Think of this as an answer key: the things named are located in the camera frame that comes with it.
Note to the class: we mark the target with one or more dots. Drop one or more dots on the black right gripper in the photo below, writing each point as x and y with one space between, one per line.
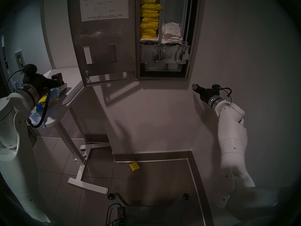
206 94

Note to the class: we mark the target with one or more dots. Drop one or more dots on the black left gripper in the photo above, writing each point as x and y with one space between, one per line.
43 84

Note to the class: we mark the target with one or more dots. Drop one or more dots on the silver door lock knob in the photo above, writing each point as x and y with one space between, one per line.
87 74

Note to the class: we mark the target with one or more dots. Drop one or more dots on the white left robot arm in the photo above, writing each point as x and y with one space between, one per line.
14 157

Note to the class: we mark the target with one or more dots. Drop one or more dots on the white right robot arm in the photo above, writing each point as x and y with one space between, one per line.
232 138

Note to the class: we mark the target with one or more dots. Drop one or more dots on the grey robot base platform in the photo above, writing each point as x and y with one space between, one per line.
152 216

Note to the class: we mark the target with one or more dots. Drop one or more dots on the chrome dispenser lever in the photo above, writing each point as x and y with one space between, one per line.
182 54
160 53

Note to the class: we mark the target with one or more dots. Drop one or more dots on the torn blue pad package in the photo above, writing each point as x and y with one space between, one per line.
55 92

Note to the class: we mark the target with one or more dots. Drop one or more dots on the white overbed table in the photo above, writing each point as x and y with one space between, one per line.
75 77

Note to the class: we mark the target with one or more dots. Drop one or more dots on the yellow wrapped sanitary pad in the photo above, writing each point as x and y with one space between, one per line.
148 1
149 26
134 166
150 13
150 19
151 7
42 99
148 34

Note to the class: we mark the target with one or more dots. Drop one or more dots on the white printed instruction sheet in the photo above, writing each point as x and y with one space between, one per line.
103 5

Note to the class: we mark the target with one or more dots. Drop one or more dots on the black star knob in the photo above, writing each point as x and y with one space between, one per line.
186 196
112 196

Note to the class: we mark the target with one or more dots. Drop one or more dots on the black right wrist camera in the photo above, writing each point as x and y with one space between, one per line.
215 87

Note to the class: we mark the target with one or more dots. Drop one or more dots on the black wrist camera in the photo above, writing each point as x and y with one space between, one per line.
215 87
30 69

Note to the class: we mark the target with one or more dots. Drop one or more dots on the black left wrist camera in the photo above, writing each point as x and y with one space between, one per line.
30 69

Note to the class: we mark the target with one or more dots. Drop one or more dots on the grey wall alarm panel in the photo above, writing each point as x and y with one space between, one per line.
21 60

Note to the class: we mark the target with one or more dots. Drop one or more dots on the steel wall dispenser cabinet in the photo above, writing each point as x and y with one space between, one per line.
148 56

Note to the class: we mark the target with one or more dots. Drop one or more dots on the black power box red switch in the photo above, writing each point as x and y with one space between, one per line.
121 212

